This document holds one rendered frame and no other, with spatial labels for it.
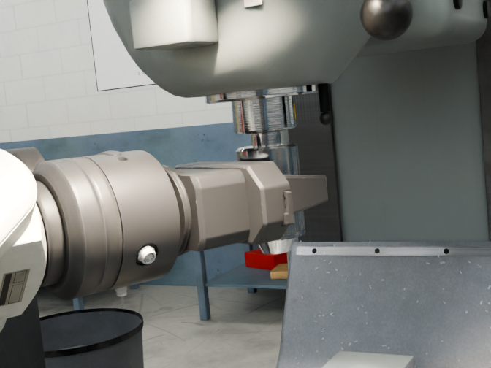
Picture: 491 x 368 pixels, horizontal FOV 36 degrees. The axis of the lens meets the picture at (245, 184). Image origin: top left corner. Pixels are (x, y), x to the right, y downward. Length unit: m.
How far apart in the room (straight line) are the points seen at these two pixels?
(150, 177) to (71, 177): 0.05
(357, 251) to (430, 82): 0.22
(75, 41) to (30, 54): 0.48
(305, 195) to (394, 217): 0.39
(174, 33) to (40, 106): 5.97
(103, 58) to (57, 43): 0.47
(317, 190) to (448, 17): 0.18
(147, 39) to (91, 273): 0.14
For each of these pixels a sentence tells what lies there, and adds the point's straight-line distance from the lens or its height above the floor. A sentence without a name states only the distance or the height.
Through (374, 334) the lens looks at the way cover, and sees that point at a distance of 0.92.
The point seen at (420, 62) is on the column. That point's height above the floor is 1.33.
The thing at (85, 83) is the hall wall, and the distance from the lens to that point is 6.10.
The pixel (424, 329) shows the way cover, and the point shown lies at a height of 1.03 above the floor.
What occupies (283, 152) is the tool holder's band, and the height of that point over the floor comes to 1.26.
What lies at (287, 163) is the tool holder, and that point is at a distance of 0.56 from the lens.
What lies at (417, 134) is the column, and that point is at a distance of 0.92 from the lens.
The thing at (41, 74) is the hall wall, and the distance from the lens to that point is 6.39.
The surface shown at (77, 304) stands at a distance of 5.40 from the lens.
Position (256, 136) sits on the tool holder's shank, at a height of 1.28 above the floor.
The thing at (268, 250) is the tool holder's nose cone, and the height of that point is 1.19.
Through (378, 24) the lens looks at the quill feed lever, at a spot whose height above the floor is 1.34.
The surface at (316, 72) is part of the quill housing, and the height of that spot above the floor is 1.32.
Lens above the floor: 1.30
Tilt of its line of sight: 6 degrees down
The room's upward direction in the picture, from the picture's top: 6 degrees counter-clockwise
